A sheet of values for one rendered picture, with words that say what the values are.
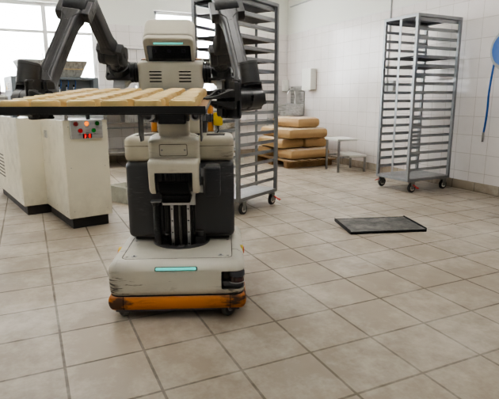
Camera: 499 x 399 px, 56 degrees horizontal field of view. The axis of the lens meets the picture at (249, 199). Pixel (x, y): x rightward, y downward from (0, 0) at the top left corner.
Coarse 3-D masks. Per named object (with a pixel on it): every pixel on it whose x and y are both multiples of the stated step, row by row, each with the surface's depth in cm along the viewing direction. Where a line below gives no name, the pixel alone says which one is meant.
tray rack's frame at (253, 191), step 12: (204, 0) 392; (252, 0) 392; (264, 0) 402; (276, 12) 422; (276, 24) 424; (276, 36) 426; (276, 48) 428; (276, 60) 430; (276, 72) 432; (276, 84) 435; (276, 96) 437; (276, 108) 440; (276, 120) 442; (276, 132) 444; (276, 144) 447; (276, 156) 449; (276, 168) 452; (276, 180) 455; (252, 192) 434; (264, 192) 438
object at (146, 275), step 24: (144, 240) 244; (216, 240) 244; (240, 240) 251; (120, 264) 212; (144, 264) 213; (168, 264) 213; (192, 264) 213; (216, 264) 214; (240, 264) 215; (120, 288) 213; (144, 288) 213; (168, 288) 214; (192, 288) 215; (216, 288) 215; (240, 288) 217
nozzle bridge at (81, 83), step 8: (8, 80) 396; (64, 80) 419; (72, 80) 422; (80, 80) 426; (88, 80) 428; (96, 80) 426; (8, 88) 400; (64, 88) 420; (72, 88) 424; (80, 88) 428; (88, 88) 432; (96, 88) 428; (8, 96) 405
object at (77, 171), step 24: (48, 120) 381; (48, 144) 389; (72, 144) 357; (96, 144) 367; (48, 168) 400; (72, 168) 359; (96, 168) 370; (48, 192) 411; (72, 192) 363; (96, 192) 373; (72, 216) 366; (96, 216) 380
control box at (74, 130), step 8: (72, 120) 351; (80, 120) 354; (88, 120) 358; (96, 120) 361; (72, 128) 352; (80, 128) 355; (88, 128) 359; (96, 128) 362; (72, 136) 353; (80, 136) 356; (88, 136) 359; (96, 136) 363
